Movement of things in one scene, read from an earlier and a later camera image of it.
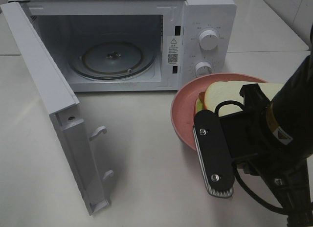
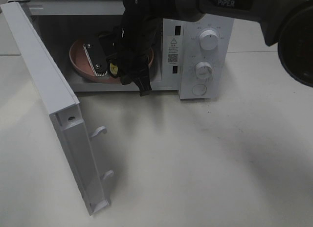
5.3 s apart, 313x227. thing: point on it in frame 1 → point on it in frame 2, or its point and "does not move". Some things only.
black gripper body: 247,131 → 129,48
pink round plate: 183,101 → 80,63
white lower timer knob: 203,68 does not move
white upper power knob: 208,39 does not move
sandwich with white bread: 216,92 → 113,69
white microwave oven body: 135,42 does not move
